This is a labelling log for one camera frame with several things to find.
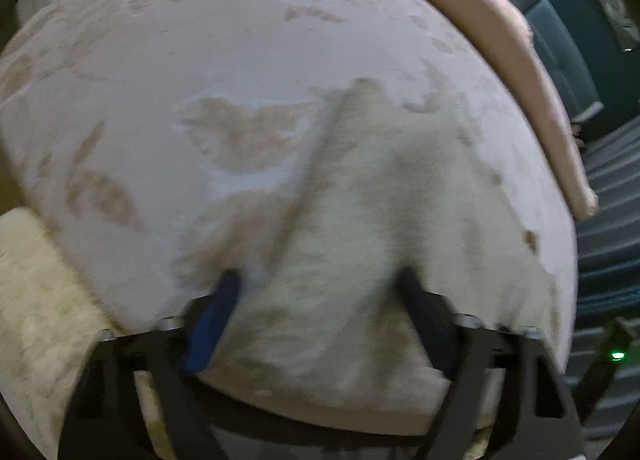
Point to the grey bed frame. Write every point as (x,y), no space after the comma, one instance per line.
(310,445)

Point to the cream sweater with black hearts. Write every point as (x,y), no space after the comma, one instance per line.
(340,290)

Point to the cream fluffy rug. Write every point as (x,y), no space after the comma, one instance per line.
(40,315)

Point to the grey blue curtain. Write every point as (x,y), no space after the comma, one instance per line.
(610,250)

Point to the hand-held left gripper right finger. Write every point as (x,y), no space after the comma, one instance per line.
(425,320)

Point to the pink duvet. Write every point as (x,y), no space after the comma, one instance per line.
(525,65)

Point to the teal padded headboard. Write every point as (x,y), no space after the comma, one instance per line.
(550,15)

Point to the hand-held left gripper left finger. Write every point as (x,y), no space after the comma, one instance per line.
(215,320)

